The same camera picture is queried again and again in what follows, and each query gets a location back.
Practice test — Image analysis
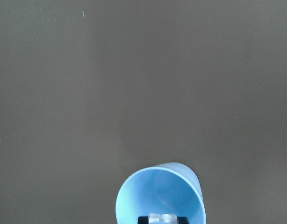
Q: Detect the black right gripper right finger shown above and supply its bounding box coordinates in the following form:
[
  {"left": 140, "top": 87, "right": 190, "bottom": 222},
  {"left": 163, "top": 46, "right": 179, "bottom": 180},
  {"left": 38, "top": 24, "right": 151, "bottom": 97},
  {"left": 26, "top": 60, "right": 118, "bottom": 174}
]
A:
[{"left": 177, "top": 217, "right": 189, "bottom": 224}]

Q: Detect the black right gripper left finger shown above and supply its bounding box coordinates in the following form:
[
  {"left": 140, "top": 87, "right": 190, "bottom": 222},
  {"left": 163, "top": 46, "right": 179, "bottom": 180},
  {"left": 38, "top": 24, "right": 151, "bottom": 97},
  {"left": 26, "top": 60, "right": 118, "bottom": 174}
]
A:
[{"left": 137, "top": 216, "right": 149, "bottom": 224}]

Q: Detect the clear ice cube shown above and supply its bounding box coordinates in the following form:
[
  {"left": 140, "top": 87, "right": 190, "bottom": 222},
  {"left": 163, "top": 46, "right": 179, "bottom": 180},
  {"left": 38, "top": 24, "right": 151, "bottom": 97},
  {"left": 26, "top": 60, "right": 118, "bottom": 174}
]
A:
[{"left": 148, "top": 213, "right": 179, "bottom": 224}]

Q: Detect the light blue plastic cup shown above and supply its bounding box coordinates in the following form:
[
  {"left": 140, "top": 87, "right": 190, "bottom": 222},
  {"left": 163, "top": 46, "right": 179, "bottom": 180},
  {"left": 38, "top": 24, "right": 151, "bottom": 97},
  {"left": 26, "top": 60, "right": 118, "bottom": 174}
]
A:
[{"left": 115, "top": 162, "right": 207, "bottom": 224}]

